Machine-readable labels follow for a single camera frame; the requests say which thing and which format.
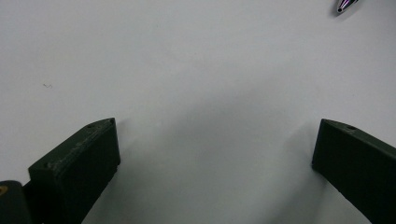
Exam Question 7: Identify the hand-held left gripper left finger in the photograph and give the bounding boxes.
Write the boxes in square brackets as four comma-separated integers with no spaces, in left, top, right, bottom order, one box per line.
[28,117,121,224]

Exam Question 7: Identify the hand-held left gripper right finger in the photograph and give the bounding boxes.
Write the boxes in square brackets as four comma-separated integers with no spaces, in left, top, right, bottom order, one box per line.
[311,118,396,224]

